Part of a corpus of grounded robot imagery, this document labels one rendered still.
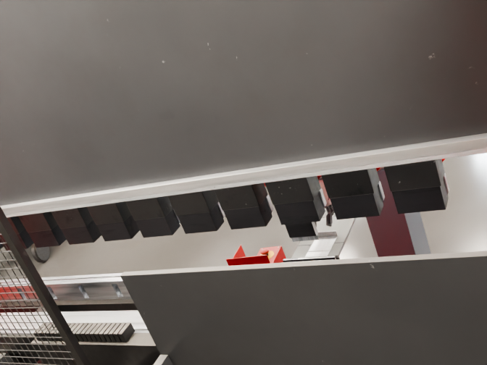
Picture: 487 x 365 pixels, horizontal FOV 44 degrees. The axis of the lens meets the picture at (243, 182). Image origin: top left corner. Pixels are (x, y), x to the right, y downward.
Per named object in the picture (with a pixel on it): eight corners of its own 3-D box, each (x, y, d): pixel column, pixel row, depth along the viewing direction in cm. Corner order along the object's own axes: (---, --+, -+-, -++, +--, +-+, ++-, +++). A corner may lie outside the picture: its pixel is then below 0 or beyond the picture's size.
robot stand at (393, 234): (415, 324, 314) (364, 153, 277) (451, 326, 304) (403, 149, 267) (406, 347, 301) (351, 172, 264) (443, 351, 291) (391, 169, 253)
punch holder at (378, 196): (386, 201, 194) (373, 156, 188) (380, 215, 188) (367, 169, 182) (342, 206, 202) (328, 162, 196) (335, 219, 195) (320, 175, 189)
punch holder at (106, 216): (143, 227, 244) (127, 192, 238) (132, 238, 238) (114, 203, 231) (115, 229, 252) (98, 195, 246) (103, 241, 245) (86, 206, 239)
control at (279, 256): (289, 266, 278) (277, 234, 272) (280, 288, 265) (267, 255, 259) (251, 271, 287) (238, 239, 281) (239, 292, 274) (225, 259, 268)
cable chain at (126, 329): (135, 331, 211) (130, 321, 210) (126, 342, 206) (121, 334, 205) (47, 330, 233) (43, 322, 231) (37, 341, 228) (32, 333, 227)
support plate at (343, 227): (356, 216, 230) (356, 214, 230) (338, 257, 210) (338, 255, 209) (313, 221, 239) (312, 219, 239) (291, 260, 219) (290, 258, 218)
